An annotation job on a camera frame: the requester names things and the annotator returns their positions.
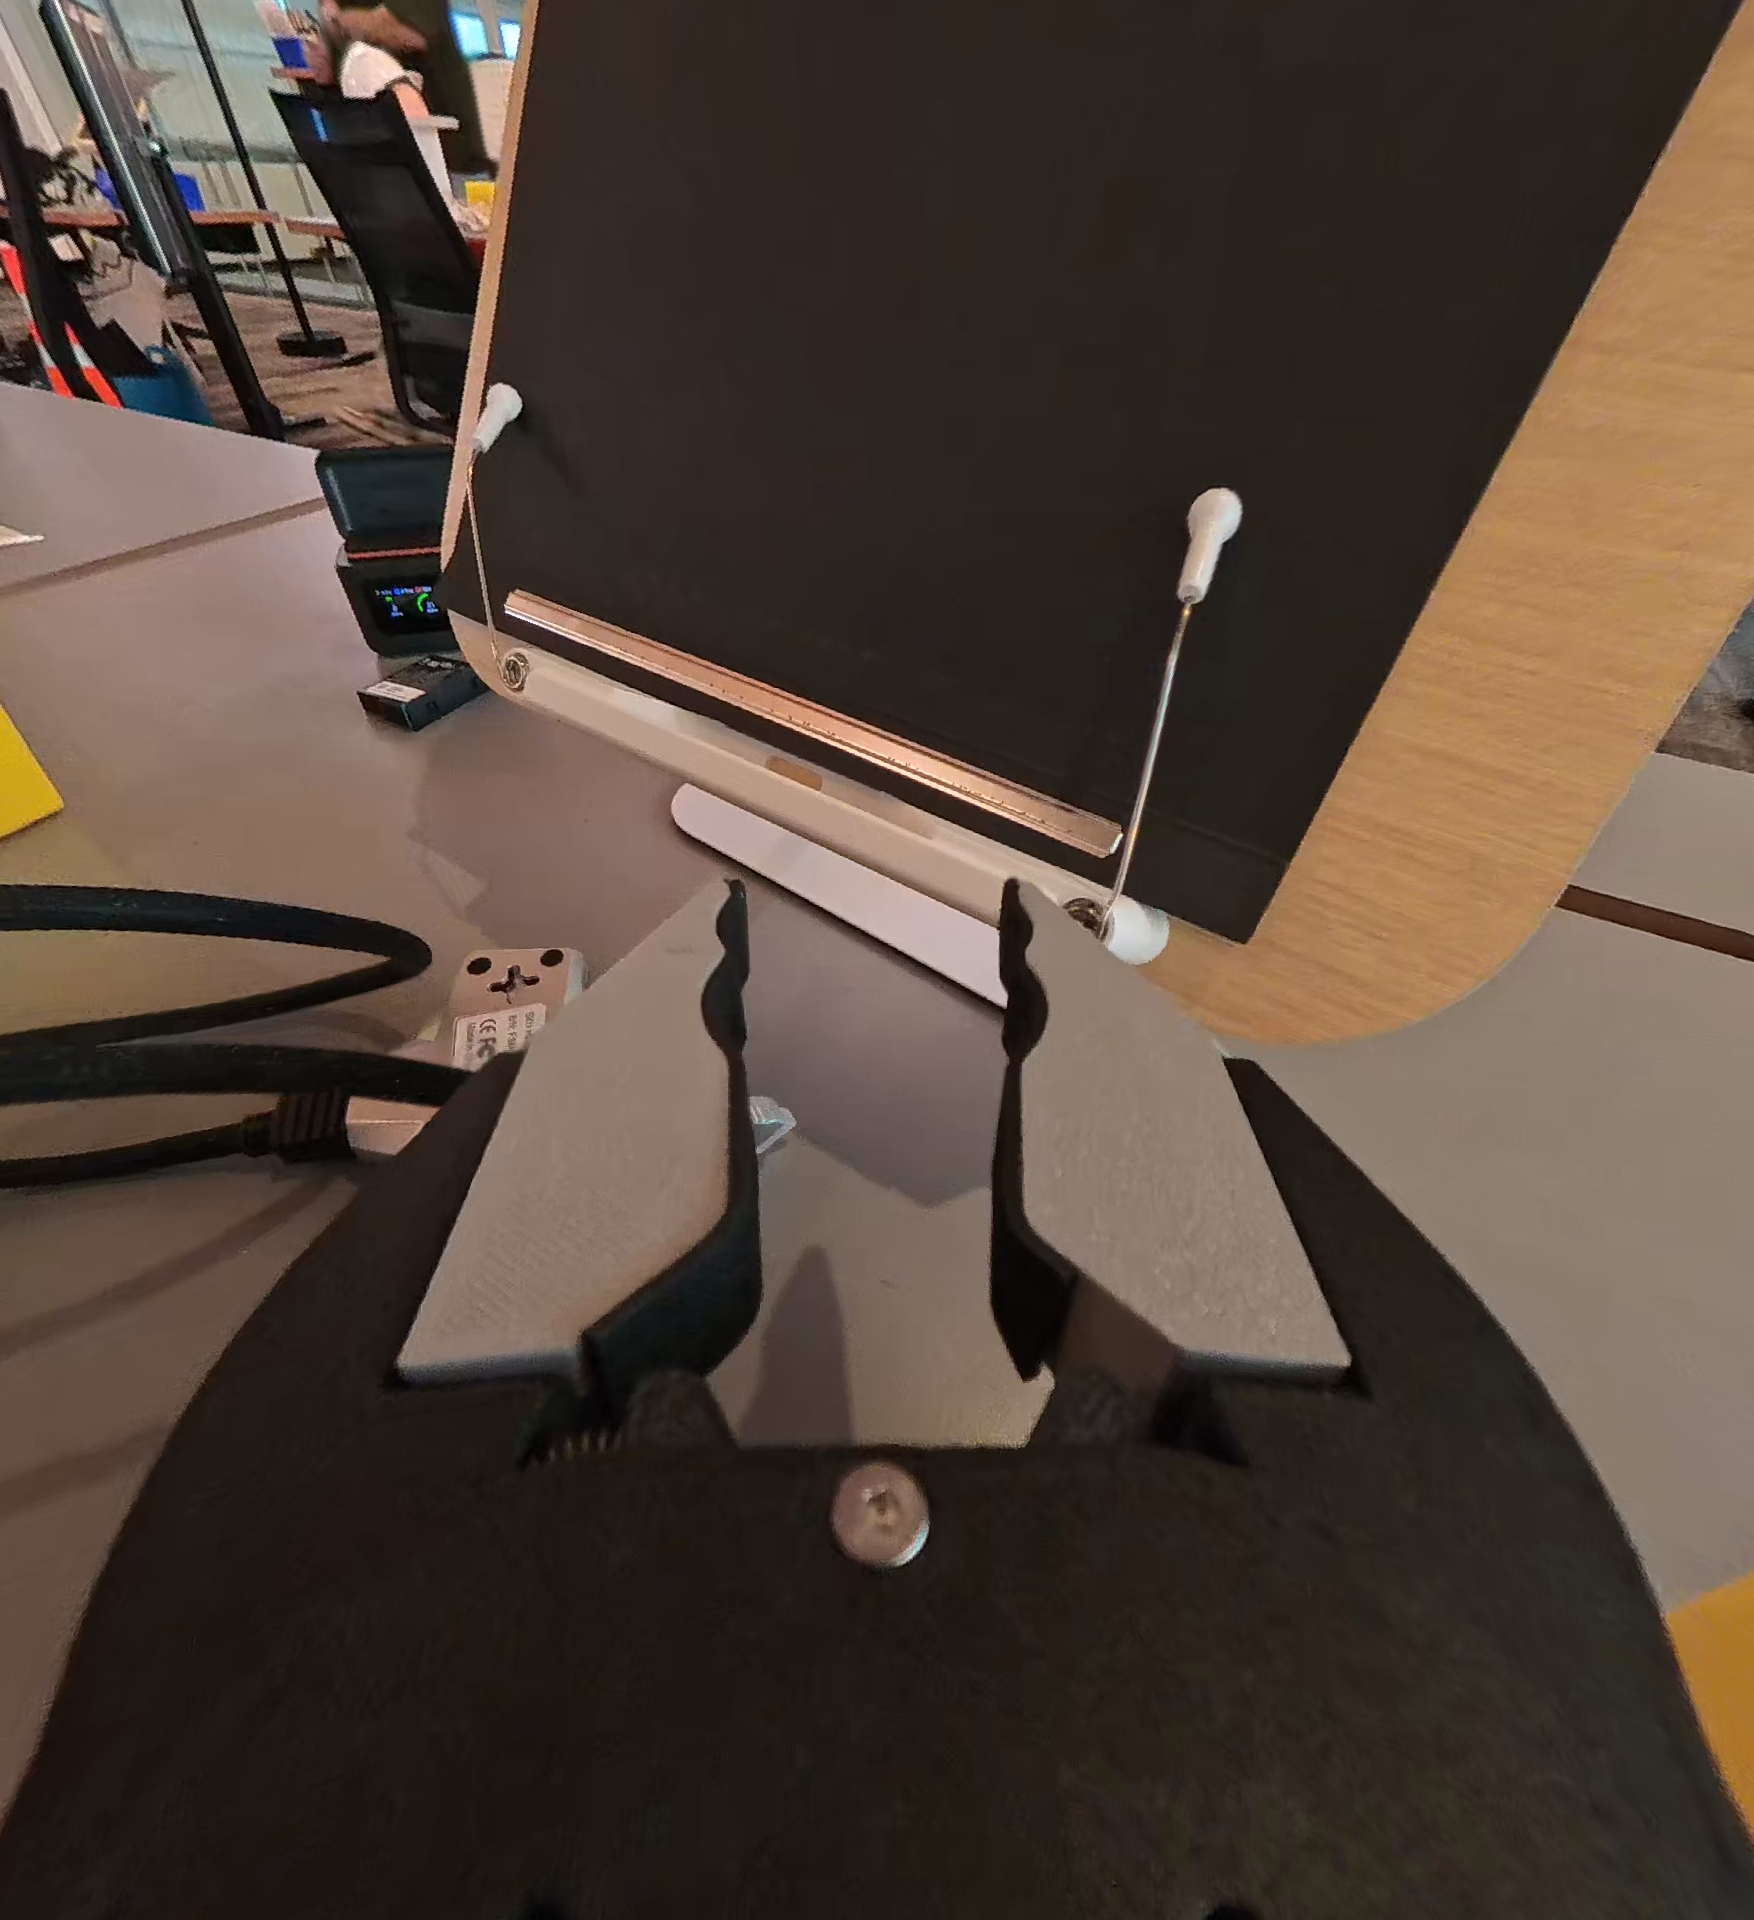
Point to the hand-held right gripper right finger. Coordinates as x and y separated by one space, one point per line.
1161 1200

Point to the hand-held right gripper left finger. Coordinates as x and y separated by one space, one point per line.
591 1185

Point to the silver multiport hub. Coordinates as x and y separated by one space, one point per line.
516 997

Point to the small black battery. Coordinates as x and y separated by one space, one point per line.
419 692

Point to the small black display device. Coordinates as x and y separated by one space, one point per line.
382 495

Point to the black wooden-rimmed board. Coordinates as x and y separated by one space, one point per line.
966 375

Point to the black pole stand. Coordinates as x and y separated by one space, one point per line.
311 345

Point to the orange traffic cone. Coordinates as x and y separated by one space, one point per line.
84 368

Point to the black office chair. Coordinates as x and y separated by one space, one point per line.
398 240

